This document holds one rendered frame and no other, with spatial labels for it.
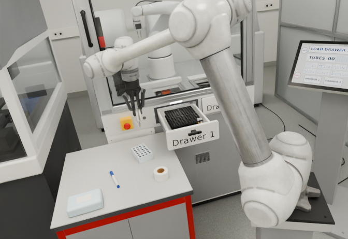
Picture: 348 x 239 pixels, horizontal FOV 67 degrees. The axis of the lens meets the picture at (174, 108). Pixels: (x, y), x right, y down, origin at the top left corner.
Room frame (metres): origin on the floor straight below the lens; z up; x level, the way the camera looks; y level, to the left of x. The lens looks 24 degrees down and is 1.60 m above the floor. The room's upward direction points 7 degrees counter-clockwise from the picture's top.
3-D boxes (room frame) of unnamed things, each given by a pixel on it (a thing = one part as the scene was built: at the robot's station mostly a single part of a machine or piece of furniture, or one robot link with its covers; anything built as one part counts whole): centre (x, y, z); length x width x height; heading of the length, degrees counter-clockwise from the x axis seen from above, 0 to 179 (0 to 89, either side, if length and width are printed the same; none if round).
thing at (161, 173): (1.05, 0.10, 0.78); 0.07 x 0.07 x 0.04
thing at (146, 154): (1.26, 0.21, 0.78); 0.12 x 0.08 x 0.04; 26
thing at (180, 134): (1.23, -0.08, 0.87); 0.29 x 0.02 x 0.11; 102
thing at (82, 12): (1.44, 0.40, 1.45); 0.05 x 0.03 x 0.19; 12
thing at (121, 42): (1.28, 0.21, 1.34); 0.13 x 0.11 x 0.16; 141
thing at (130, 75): (1.30, 0.20, 1.23); 0.09 x 0.09 x 0.06
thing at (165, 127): (1.43, -0.04, 0.86); 0.40 x 0.26 x 0.06; 12
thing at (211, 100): (1.60, -0.33, 0.87); 0.29 x 0.02 x 0.11; 102
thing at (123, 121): (1.46, 0.30, 0.88); 0.07 x 0.05 x 0.07; 102
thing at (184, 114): (1.42, -0.04, 0.87); 0.22 x 0.18 x 0.06; 12
